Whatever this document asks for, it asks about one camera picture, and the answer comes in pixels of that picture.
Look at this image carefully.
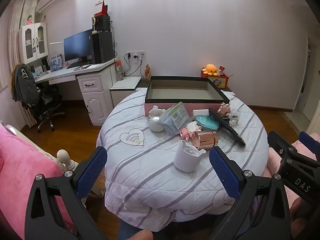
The pink fleece blanket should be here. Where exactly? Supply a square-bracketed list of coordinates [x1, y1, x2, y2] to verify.
[0, 124, 75, 240]

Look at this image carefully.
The teal oval case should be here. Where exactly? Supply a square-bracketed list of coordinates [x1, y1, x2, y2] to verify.
[194, 115, 220, 132]

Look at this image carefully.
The pink box with black rim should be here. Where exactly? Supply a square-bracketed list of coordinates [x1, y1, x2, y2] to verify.
[144, 76, 230, 117]

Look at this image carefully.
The white hutch cabinet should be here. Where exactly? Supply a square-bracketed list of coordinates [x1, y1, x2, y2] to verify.
[18, 22, 49, 64]

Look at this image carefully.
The water bottle with red cap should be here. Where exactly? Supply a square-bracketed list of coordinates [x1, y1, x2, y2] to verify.
[115, 60, 124, 81]

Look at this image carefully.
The grey jacket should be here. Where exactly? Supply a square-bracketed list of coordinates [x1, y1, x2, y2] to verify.
[11, 63, 40, 105]

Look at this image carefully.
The white wooden bedpost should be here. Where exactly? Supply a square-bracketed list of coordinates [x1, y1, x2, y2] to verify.
[56, 149, 81, 173]

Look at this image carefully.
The red printed storage box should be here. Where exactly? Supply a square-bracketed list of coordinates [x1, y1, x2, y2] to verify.
[201, 70, 229, 89]

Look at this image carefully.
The white radiator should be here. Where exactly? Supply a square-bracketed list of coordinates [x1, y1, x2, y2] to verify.
[21, 102, 38, 128]

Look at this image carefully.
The white door frame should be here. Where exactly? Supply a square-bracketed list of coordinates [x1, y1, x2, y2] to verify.
[292, 37, 320, 130]

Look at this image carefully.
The black remote control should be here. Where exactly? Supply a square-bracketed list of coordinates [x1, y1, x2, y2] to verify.
[208, 108, 246, 146]

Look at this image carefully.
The blue printed box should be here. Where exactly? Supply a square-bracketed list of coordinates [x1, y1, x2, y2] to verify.
[50, 54, 63, 71]

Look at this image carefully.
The orange octopus plush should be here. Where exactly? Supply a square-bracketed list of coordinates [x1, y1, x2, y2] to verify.
[202, 64, 219, 77]

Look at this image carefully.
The beige curtain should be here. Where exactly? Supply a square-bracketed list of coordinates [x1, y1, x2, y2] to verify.
[7, 0, 38, 72]

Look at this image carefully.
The black speaker box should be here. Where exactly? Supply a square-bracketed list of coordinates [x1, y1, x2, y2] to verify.
[94, 15, 111, 32]

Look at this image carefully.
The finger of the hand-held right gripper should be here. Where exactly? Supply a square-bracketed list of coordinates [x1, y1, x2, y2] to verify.
[298, 131, 320, 159]
[267, 130, 320, 167]

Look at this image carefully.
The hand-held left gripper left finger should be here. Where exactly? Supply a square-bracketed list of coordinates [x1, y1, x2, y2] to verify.
[24, 146, 110, 240]

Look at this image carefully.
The white charger block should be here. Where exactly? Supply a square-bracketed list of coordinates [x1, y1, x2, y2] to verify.
[192, 109, 210, 120]

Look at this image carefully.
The small pink block toy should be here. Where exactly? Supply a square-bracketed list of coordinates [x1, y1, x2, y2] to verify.
[180, 127, 192, 141]

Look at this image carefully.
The clear plastic packet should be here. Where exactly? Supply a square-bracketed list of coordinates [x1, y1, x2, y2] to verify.
[160, 102, 192, 135]

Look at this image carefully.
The white side table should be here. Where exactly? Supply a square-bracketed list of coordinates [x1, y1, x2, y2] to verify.
[110, 76, 142, 108]

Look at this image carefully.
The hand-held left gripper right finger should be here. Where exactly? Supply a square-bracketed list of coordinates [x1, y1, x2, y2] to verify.
[209, 146, 293, 240]

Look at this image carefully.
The white desk with drawers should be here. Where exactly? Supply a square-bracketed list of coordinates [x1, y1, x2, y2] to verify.
[34, 59, 118, 126]

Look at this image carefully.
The black computer monitor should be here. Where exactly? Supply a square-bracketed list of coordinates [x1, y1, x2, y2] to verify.
[63, 29, 95, 65]

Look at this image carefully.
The rose gold cylinder jar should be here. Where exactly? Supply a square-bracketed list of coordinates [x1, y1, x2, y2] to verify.
[193, 130, 219, 149]

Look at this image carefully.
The striped white quilt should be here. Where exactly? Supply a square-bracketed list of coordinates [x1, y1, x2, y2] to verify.
[96, 87, 269, 232]

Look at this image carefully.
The white cup holder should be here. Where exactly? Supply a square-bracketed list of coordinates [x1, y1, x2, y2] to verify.
[173, 140, 206, 173]

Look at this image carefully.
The clear glass bottle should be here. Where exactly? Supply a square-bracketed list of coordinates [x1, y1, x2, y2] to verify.
[226, 107, 242, 127]

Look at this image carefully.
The black office chair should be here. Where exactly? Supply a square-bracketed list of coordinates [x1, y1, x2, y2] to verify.
[25, 82, 66, 133]

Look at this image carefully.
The black computer tower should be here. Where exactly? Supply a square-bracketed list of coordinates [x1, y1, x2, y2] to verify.
[92, 31, 113, 64]

